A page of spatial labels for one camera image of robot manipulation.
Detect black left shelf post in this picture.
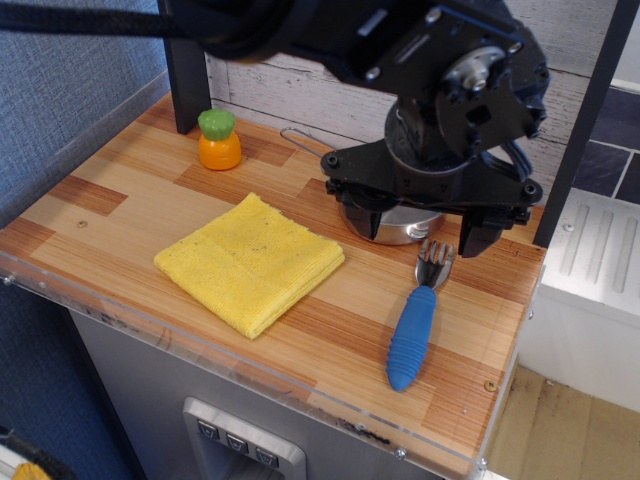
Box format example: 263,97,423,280
156,0,209,136

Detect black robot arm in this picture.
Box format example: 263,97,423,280
1,1,550,258

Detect small steel pan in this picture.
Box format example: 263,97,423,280
279,126,446,247

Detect silver button panel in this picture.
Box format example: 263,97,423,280
182,397,307,479

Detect black shelf post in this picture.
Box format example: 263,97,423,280
156,0,209,136
533,0,639,248

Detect black right shelf post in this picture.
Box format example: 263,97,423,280
533,0,639,248

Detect yellow towel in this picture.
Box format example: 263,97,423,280
154,193,345,339

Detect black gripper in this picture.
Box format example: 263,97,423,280
321,107,542,258

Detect yellow black object corner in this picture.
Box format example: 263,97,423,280
1,427,77,479

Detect blue handled fork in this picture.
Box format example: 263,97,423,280
386,240,455,391

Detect orange toy carrot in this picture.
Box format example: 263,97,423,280
198,109,242,171

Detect white ridged cabinet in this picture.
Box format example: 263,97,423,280
518,189,639,411

